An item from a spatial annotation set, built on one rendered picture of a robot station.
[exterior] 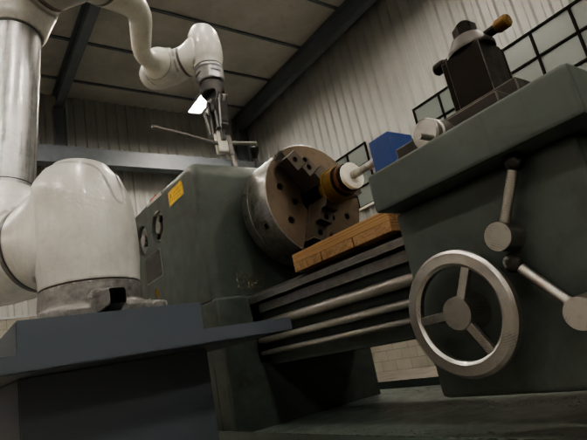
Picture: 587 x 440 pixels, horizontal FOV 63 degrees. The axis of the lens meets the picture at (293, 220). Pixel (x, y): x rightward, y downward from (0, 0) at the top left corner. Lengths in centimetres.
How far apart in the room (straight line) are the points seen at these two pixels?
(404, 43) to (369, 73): 103
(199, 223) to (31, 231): 56
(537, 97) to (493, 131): 6
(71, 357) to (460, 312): 45
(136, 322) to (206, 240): 58
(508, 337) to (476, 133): 24
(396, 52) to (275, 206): 932
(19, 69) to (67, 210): 43
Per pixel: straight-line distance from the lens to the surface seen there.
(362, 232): 90
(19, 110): 110
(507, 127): 59
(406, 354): 1000
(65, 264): 79
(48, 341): 70
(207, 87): 156
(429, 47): 989
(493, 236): 61
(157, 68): 164
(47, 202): 83
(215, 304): 123
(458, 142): 63
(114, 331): 72
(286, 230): 120
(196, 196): 132
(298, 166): 125
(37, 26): 124
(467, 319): 63
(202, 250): 128
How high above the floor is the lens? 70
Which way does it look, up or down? 15 degrees up
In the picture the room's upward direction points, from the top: 11 degrees counter-clockwise
